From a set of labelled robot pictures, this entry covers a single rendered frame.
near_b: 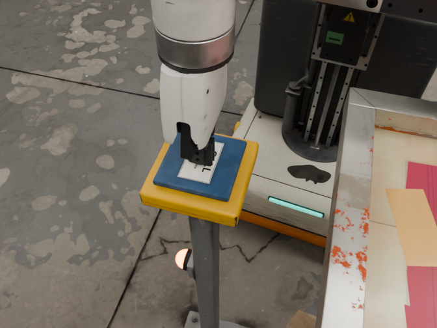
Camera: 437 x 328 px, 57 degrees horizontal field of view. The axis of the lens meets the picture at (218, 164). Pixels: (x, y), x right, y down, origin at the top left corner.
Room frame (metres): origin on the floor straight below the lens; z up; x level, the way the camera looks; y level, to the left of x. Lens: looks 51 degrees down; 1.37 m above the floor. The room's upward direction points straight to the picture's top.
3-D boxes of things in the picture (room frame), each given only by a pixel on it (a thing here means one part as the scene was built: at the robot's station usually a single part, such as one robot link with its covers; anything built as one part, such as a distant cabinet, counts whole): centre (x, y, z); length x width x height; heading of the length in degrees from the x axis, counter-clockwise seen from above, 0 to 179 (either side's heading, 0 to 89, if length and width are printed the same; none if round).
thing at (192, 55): (0.34, 0.02, 1.15); 0.09 x 0.07 x 0.03; 164
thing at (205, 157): (0.32, 0.03, 1.00); 0.03 x 0.03 x 0.07; 74
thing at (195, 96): (0.34, 0.02, 1.09); 0.10 x 0.07 x 0.11; 164
